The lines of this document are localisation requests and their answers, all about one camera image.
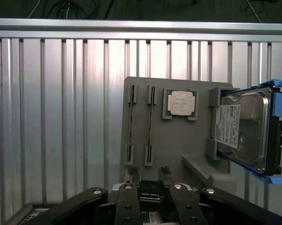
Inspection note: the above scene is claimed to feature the grey parts rack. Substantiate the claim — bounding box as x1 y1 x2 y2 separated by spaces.
120 76 238 197

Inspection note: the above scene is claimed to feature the black cable bundle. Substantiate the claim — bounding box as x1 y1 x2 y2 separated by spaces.
43 0 122 20

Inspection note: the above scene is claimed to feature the silver CPU chip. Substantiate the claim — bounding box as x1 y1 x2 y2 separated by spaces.
166 89 198 118

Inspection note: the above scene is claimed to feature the black graphics card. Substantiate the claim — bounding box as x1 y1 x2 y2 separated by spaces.
139 180 164 203

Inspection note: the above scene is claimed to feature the grey PC case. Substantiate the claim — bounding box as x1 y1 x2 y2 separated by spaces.
5 202 59 225

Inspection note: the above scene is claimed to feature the blue disk caddy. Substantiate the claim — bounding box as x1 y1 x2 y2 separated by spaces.
206 79 282 186

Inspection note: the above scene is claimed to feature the white cable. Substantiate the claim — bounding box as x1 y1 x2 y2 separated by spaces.
245 0 265 23
27 0 39 19

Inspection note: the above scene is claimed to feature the silver hard disk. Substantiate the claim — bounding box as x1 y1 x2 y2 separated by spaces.
212 87 273 171

